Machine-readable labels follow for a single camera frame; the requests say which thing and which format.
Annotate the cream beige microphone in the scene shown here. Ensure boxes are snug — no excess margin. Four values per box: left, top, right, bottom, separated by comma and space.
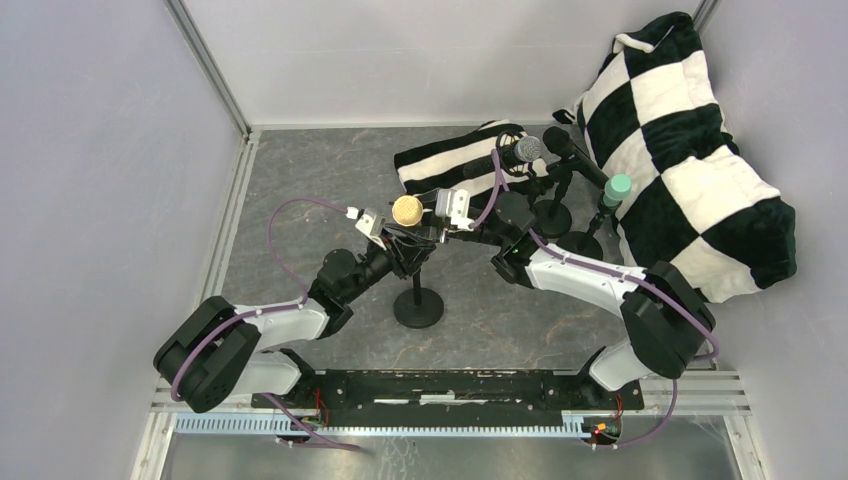
391, 195, 424, 227

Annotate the round base mic stand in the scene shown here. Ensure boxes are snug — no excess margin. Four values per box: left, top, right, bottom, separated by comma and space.
393, 271, 445, 329
556, 200, 620, 261
532, 166, 573, 238

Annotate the black glitter microphone silver head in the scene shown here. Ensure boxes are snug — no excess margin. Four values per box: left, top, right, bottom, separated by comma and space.
463, 135, 543, 179

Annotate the black microphone orange end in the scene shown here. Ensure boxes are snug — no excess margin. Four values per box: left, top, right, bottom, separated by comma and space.
542, 126, 609, 190

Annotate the teal green microphone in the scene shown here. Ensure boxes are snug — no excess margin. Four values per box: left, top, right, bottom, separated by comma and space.
601, 174, 632, 209

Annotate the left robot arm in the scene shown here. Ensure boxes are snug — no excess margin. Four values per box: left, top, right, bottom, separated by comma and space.
153, 231, 436, 413

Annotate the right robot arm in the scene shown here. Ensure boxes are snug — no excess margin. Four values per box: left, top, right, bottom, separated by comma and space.
418, 189, 717, 391

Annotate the black white checkered pillow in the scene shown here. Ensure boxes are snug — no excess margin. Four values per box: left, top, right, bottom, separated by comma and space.
554, 12, 798, 303

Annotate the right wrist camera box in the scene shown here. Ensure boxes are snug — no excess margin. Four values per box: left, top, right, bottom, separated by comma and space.
433, 189, 474, 231

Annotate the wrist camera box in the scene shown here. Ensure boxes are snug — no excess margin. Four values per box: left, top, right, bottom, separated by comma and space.
433, 189, 474, 231
346, 206, 387, 250

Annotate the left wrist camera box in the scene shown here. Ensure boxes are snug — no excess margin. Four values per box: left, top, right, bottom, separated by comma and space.
346, 206, 387, 250

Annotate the tripod shock mount mic stand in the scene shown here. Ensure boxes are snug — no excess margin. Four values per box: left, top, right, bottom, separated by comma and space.
495, 130, 553, 207

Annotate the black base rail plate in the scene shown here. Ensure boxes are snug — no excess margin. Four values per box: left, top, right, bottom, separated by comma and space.
281, 369, 645, 428

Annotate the aluminium corner frame post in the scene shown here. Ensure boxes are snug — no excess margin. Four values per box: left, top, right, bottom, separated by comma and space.
164, 0, 252, 138

